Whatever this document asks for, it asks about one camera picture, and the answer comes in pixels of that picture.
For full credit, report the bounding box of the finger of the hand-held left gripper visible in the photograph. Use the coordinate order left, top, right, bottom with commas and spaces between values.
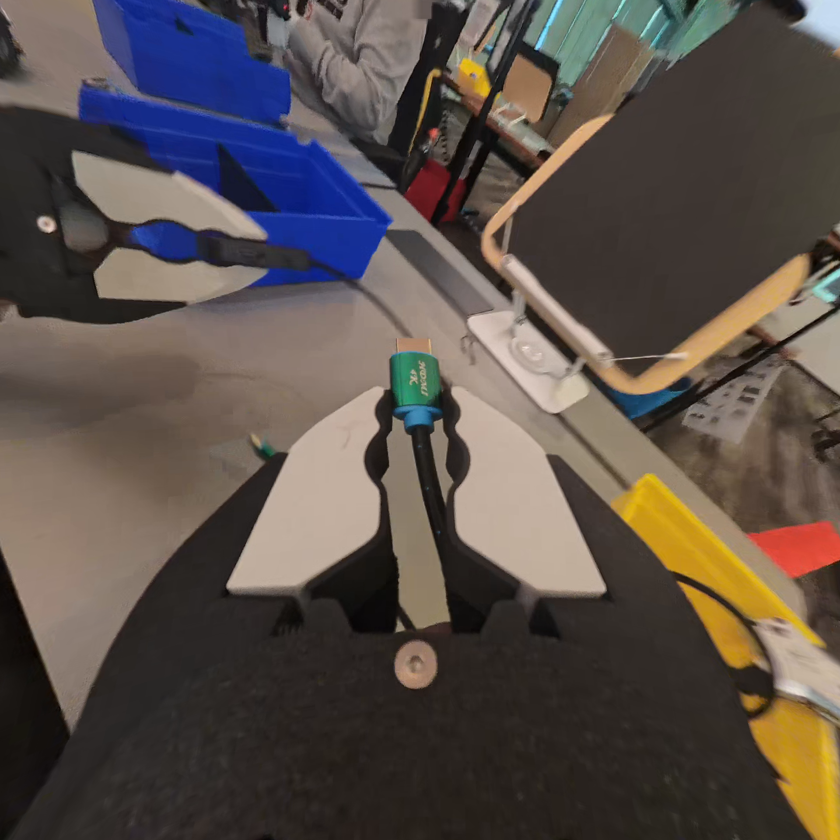
71, 151, 270, 244
93, 241, 271, 305

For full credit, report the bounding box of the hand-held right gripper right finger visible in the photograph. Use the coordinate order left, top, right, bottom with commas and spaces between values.
441, 386, 608, 636

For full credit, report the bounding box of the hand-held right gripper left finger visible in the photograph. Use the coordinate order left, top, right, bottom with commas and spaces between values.
226, 387, 398, 634

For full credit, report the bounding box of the black adapter with short cable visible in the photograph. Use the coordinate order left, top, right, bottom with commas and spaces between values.
197, 233, 411, 336

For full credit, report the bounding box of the blue plastic bin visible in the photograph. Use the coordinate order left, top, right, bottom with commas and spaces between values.
92, 0, 291, 127
79, 85, 392, 287

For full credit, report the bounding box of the yellow plastic bin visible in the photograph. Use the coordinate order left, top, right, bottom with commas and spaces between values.
610, 472, 840, 840

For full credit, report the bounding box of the grey desk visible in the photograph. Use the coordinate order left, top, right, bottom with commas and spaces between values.
0, 0, 808, 729

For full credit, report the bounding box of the black bin divider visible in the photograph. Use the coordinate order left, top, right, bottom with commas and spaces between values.
217, 143, 280, 214

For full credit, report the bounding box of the white panel base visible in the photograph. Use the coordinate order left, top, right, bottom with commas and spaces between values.
466, 310, 590, 414

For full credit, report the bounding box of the blue bag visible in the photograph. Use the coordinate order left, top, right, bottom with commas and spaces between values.
607, 377, 694, 421

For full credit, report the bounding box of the white paper sign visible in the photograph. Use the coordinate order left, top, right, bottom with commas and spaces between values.
682, 357, 785, 445

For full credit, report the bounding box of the red storage bin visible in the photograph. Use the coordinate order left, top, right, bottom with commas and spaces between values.
405, 157, 468, 225

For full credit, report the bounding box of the orange traffic cone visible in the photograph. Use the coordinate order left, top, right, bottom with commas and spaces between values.
748, 521, 840, 578

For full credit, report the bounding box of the small yellow box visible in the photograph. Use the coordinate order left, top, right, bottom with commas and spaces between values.
458, 58, 494, 101

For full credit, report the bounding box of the black tripod stand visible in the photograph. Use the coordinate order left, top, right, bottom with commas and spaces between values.
433, 0, 536, 225

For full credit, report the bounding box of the dark grey divider panel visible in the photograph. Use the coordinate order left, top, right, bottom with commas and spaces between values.
481, 0, 840, 396

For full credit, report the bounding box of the black chair yellow strap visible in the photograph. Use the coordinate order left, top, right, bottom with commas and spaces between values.
387, 0, 460, 178

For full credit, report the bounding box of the black cable white tag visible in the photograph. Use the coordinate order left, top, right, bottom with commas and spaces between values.
669, 570, 840, 723

